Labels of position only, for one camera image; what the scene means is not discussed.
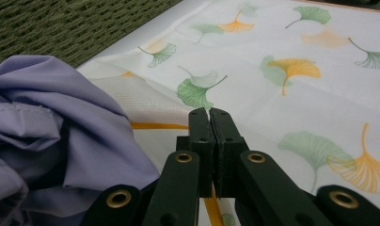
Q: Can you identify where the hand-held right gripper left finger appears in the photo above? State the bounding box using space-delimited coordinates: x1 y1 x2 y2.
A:
176 107 215 199

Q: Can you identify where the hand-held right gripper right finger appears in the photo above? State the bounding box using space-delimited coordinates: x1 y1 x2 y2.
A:
209 107 250 200

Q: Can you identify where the leaf print mesh laundry bag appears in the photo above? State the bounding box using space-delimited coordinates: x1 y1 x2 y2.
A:
76 0 380 226

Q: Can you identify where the purple garment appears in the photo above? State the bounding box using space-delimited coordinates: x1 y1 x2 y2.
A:
0 55 161 226

